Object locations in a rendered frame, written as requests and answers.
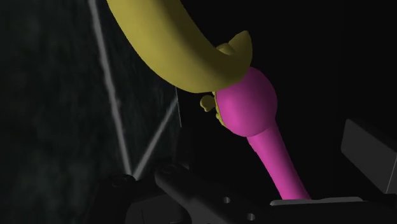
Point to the pink and yellow toy wand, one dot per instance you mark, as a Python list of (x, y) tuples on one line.
[(248, 105)]

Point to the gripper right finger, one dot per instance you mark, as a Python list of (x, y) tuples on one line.
[(369, 155)]

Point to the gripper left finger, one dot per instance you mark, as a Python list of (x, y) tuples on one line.
[(198, 198)]

